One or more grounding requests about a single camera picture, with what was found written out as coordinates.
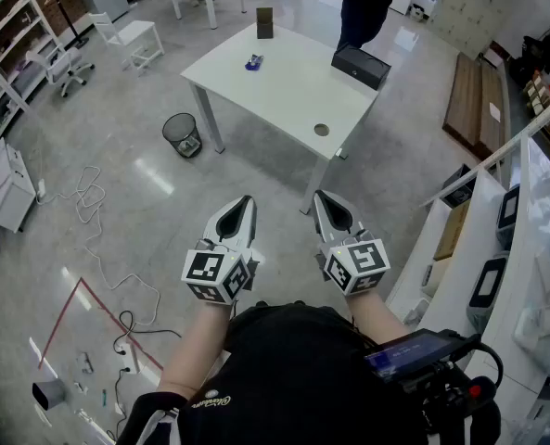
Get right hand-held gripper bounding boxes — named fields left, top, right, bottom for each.
left=312, top=190, right=392, bottom=299

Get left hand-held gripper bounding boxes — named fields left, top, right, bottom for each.
left=180, top=196, right=262, bottom=306

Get black mesh waste bin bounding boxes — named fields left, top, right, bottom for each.
left=161, top=112, right=204, bottom=159

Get person's left forearm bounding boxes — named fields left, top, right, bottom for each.
left=156, top=299, right=234, bottom=401

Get person's right forearm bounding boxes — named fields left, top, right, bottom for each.
left=347, top=291, right=415, bottom=345

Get flat cardboard box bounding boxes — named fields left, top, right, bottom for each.
left=433, top=200, right=471, bottom=262

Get small black box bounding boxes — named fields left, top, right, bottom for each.
left=441, top=163, right=478, bottom=210

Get white storage rack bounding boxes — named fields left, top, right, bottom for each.
left=420, top=88, right=550, bottom=445

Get black rectangular box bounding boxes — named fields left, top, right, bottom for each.
left=330, top=43, right=392, bottom=91

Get person's black shirt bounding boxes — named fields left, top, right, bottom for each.
left=116, top=301, right=447, bottom=445

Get white power strip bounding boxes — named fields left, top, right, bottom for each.
left=119, top=340, right=141, bottom=375

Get grey device with dark screen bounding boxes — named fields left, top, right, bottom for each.
left=495, top=184, right=522, bottom=251
left=467, top=253, right=511, bottom=336

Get brown wooden platform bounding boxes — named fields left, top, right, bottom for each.
left=442, top=52, right=508, bottom=161

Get white wooden chair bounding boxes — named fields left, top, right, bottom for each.
left=87, top=11, right=166, bottom=77

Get clear plastic bin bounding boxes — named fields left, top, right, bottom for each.
left=510, top=220, right=550, bottom=379

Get white low cabinet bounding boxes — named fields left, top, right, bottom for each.
left=0, top=139, right=37, bottom=234

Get white office chair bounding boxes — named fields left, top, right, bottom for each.
left=26, top=46, right=96, bottom=99

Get grey metal lockers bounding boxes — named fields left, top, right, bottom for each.
left=429, top=0, right=529, bottom=59

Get black coat rack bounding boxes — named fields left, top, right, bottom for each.
left=44, top=0, right=90, bottom=48

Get black bag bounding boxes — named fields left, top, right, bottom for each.
left=510, top=19, right=550, bottom=87

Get white metal shelf unit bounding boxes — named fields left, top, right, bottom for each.
left=0, top=42, right=42, bottom=166
left=0, top=0, right=67, bottom=92

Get white cable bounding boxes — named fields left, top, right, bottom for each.
left=35, top=164, right=162, bottom=326

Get black cable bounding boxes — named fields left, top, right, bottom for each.
left=111, top=310, right=183, bottom=356

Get black recorder with screen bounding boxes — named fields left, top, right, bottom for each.
left=362, top=327, right=505, bottom=435

